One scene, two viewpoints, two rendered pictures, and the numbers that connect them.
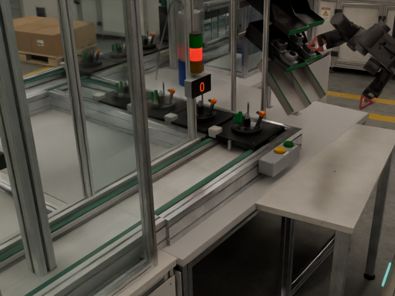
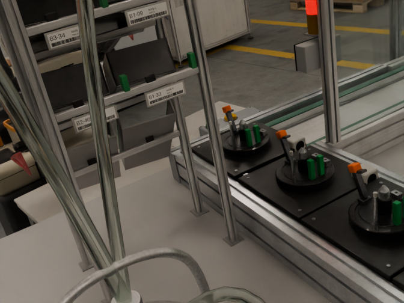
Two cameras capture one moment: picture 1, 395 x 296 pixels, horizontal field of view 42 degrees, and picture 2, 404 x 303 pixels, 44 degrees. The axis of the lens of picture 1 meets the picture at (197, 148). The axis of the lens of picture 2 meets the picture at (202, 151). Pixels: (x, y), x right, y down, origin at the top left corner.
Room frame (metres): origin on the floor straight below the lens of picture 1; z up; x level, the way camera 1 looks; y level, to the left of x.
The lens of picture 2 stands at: (3.27, 0.23, 1.61)
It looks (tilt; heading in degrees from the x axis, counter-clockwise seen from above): 26 degrees down; 206
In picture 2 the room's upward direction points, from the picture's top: 11 degrees counter-clockwise
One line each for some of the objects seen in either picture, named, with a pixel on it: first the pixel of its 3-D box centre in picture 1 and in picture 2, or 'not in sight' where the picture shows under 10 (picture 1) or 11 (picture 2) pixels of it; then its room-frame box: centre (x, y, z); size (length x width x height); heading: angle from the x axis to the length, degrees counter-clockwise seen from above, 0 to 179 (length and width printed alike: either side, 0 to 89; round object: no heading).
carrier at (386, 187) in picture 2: not in sight; (384, 202); (2.38, 0.17, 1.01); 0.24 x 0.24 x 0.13; 51
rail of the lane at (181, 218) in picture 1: (240, 175); (289, 116); (1.76, -0.16, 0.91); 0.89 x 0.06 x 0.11; 141
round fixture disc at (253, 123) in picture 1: (246, 127); (245, 142); (2.07, -0.22, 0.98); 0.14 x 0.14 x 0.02
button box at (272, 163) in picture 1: (279, 158); (231, 127); (1.87, -0.33, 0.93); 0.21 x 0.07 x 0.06; 141
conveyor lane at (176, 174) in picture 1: (200, 166); (332, 130); (1.85, -0.01, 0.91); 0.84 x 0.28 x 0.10; 141
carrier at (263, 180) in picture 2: (200, 108); (303, 162); (2.23, -0.02, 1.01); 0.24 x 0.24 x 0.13; 51
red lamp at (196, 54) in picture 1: (196, 53); (315, 2); (2.00, 0.00, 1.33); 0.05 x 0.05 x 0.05
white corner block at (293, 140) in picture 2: (215, 131); (294, 143); (2.05, -0.08, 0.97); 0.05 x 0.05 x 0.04; 51
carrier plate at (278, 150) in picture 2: (246, 131); (246, 148); (2.07, -0.22, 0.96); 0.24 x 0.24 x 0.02; 51
